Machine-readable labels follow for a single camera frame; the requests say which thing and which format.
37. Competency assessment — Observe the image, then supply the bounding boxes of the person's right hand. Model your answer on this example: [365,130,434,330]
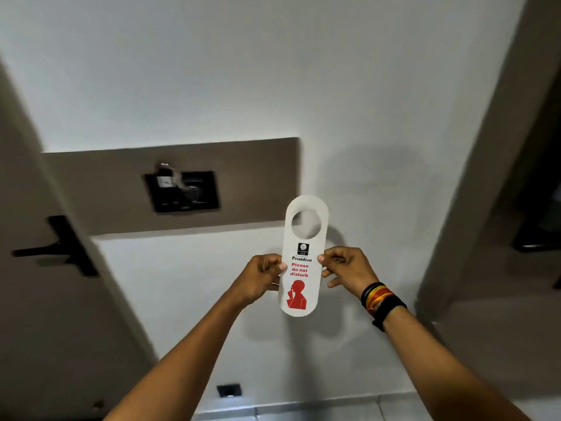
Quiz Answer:
[317,246,379,300]

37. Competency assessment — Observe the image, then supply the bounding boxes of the person's left hand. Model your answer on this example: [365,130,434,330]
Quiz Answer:
[229,253,288,308]

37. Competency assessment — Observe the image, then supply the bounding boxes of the white door hanger sign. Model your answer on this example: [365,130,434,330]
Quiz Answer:
[279,195,330,318]

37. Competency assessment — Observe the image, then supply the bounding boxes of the person's right forearm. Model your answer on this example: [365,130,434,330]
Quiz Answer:
[381,304,533,421]

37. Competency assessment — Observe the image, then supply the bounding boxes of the person's left forearm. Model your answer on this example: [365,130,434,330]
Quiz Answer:
[102,289,250,421]

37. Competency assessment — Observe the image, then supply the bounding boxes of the black wristbands with orange threads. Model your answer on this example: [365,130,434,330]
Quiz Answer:
[360,282,408,333]

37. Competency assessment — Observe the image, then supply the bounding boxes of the key card with metal keyring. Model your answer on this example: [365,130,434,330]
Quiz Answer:
[155,162,185,189]

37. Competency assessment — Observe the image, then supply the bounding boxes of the brown door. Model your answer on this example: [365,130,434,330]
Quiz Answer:
[0,57,159,421]

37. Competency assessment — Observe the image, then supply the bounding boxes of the black wall switch panel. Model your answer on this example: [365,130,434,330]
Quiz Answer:
[143,171,220,214]

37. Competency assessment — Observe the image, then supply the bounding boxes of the brown wooden wall panel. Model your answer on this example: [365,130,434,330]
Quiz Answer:
[42,137,302,237]

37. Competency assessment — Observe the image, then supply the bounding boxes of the brown door frame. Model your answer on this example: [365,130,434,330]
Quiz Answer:
[414,0,561,322]

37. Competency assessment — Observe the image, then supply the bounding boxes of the black door handle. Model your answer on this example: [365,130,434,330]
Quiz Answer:
[512,223,561,290]
[11,215,99,278]

